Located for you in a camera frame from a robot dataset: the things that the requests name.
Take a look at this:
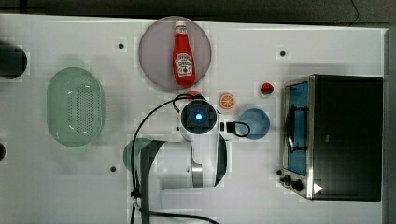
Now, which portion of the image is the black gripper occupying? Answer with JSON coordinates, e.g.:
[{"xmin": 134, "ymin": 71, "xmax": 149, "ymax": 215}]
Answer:
[{"xmin": 179, "ymin": 100, "xmax": 218, "ymax": 141}]

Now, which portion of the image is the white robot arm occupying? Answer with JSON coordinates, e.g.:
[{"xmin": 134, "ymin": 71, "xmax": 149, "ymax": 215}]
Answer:
[{"xmin": 137, "ymin": 99, "xmax": 228, "ymax": 224}]

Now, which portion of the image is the steel toaster oven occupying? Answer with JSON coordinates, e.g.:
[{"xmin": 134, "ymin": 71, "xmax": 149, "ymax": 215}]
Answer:
[{"xmin": 277, "ymin": 74, "xmax": 384, "ymax": 202}]

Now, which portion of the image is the pink plush strawberry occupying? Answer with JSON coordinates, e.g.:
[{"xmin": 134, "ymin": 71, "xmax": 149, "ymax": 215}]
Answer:
[{"xmin": 187, "ymin": 91, "xmax": 202, "ymax": 100}]

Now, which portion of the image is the plush orange slice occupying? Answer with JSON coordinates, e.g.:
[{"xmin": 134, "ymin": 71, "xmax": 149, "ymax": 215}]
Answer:
[{"xmin": 219, "ymin": 93, "xmax": 234, "ymax": 109}]

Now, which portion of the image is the red plush ketchup bottle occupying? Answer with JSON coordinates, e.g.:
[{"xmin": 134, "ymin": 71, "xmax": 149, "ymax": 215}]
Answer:
[{"xmin": 172, "ymin": 21, "xmax": 196, "ymax": 87}]

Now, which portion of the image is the blue bowl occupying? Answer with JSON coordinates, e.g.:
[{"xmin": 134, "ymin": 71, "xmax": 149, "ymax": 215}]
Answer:
[{"xmin": 238, "ymin": 108, "xmax": 270, "ymax": 140}]

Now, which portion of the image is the dark red plush strawberry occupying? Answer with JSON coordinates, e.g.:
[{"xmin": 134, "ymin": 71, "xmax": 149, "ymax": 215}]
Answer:
[{"xmin": 261, "ymin": 82, "xmax": 274, "ymax": 95}]

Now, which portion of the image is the round grey plate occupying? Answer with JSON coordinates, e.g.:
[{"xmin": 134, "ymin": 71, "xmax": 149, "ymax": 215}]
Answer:
[{"xmin": 138, "ymin": 16, "xmax": 212, "ymax": 91}]

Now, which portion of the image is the green oval colander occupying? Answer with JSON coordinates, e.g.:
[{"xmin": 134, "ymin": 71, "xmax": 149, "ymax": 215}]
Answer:
[{"xmin": 47, "ymin": 67, "xmax": 105, "ymax": 147}]

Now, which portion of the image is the black round pot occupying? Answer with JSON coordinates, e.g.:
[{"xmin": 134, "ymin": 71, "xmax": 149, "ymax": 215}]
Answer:
[{"xmin": 0, "ymin": 43, "xmax": 27, "ymax": 79}]

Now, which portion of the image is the black round pan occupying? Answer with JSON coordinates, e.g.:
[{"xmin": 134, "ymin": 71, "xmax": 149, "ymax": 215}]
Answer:
[{"xmin": 0, "ymin": 143, "xmax": 6, "ymax": 161}]

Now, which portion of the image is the green cup with handle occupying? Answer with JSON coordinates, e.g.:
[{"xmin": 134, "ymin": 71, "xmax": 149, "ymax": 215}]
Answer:
[{"xmin": 123, "ymin": 138, "xmax": 151, "ymax": 171}]

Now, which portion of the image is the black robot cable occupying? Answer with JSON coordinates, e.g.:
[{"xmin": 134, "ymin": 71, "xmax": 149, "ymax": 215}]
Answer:
[{"xmin": 130, "ymin": 92, "xmax": 220, "ymax": 224}]

